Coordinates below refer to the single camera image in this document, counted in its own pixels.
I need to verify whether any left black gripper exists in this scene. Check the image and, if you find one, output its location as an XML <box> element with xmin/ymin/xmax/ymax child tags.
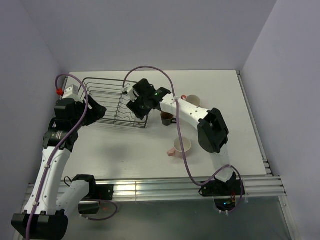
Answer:
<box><xmin>71</xmin><ymin>95</ymin><xmax>106</xmax><ymax>130</ymax></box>

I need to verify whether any dark wire dish rack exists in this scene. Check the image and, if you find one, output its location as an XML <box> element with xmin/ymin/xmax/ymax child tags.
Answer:
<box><xmin>82</xmin><ymin>77</ymin><xmax>148</xmax><ymax>128</ymax></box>

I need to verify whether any clear glass cup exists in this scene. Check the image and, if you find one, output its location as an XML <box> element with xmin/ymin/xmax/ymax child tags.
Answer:
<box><xmin>133</xmin><ymin>117</ymin><xmax>146</xmax><ymax>128</ymax></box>

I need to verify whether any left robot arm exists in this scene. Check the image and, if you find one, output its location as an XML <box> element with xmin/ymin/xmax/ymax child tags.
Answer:
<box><xmin>11</xmin><ymin>96</ymin><xmax>107</xmax><ymax>240</ymax></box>

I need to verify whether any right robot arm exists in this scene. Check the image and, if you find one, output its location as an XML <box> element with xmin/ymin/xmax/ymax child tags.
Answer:
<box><xmin>122</xmin><ymin>79</ymin><xmax>245</xmax><ymax>196</ymax></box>

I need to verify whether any dark grey mug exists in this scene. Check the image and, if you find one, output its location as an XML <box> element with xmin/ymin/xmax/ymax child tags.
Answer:
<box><xmin>160</xmin><ymin>111</ymin><xmax>177</xmax><ymax>127</ymax></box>

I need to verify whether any orange mug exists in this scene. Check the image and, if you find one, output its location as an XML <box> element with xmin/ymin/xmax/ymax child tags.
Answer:
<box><xmin>181</xmin><ymin>95</ymin><xmax>201</xmax><ymax>107</ymax></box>

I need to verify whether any pink mug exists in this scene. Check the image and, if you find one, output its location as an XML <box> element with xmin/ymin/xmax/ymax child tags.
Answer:
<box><xmin>167</xmin><ymin>136</ymin><xmax>192</xmax><ymax>159</ymax></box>

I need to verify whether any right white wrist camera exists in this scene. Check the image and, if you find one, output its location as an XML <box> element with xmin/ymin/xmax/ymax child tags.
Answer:
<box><xmin>122</xmin><ymin>83</ymin><xmax>136</xmax><ymax>98</ymax></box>

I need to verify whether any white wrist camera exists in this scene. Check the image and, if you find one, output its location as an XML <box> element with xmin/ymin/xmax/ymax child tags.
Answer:
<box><xmin>56</xmin><ymin>84</ymin><xmax>82</xmax><ymax>102</ymax></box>
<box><xmin>122</xmin><ymin>83</ymin><xmax>136</xmax><ymax>98</ymax></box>

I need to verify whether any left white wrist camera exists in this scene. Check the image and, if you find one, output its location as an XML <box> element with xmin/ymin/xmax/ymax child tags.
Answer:
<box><xmin>56</xmin><ymin>84</ymin><xmax>82</xmax><ymax>102</ymax></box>

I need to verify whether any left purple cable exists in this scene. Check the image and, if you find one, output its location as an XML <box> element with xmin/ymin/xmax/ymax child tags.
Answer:
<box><xmin>24</xmin><ymin>72</ymin><xmax>90</xmax><ymax>237</ymax></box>

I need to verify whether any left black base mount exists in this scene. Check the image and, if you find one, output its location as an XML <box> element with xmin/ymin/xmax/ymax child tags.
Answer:
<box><xmin>96</xmin><ymin>184</ymin><xmax>114</xmax><ymax>201</ymax></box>

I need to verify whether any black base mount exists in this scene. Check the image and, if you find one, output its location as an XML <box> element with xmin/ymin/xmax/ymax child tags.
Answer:
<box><xmin>96</xmin><ymin>184</ymin><xmax>114</xmax><ymax>201</ymax></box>
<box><xmin>199</xmin><ymin>179</ymin><xmax>246</xmax><ymax>197</ymax></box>

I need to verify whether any aluminium rail frame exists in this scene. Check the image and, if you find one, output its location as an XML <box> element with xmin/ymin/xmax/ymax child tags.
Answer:
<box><xmin>24</xmin><ymin>174</ymin><xmax>288</xmax><ymax>203</ymax></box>

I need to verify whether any purple cable under table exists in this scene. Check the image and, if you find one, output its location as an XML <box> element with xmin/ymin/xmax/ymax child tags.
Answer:
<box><xmin>79</xmin><ymin>199</ymin><xmax>118</xmax><ymax>222</ymax></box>

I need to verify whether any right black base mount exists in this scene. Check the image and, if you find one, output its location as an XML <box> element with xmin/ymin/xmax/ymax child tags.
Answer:
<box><xmin>199</xmin><ymin>179</ymin><xmax>246</xmax><ymax>197</ymax></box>

